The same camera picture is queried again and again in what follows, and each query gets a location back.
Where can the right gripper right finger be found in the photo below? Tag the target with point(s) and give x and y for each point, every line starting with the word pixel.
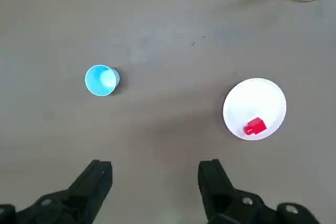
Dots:
pixel 220 197

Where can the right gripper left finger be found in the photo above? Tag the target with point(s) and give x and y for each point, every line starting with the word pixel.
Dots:
pixel 86 195

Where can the red block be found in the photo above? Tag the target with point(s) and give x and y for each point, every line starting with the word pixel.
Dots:
pixel 256 125

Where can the blue plastic cup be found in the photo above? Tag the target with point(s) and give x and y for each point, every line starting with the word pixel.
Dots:
pixel 94 82

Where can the pink round plate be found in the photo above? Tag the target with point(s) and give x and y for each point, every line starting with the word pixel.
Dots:
pixel 252 98

